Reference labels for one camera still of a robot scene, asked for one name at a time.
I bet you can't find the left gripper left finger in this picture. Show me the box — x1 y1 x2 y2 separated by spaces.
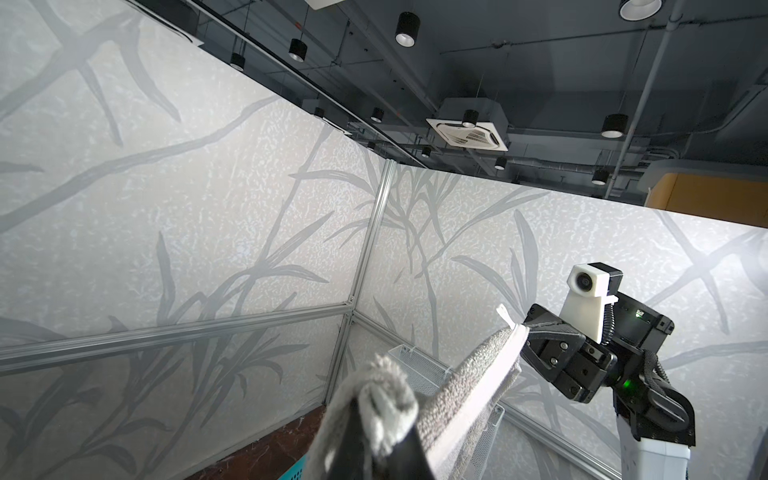
326 400 372 480

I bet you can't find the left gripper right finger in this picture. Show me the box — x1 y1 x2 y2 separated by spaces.
386 426 435 480

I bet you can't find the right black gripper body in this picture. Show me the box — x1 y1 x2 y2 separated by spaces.
522 304 675 404

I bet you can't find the teal plastic basket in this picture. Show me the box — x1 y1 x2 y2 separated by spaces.
278 455 307 480

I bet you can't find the grey towel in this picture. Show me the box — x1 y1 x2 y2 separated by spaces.
303 304 529 479

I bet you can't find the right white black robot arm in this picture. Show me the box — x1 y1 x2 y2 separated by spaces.
521 295 696 479

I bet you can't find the black ceiling spot lamp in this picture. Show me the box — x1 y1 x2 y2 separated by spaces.
395 11 421 48
288 38 308 63
601 113 629 139
229 52 245 72

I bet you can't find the ceiling air conditioner cassette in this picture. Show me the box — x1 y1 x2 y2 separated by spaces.
426 97 509 152

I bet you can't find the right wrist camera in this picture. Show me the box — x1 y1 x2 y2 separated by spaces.
559 262 623 345

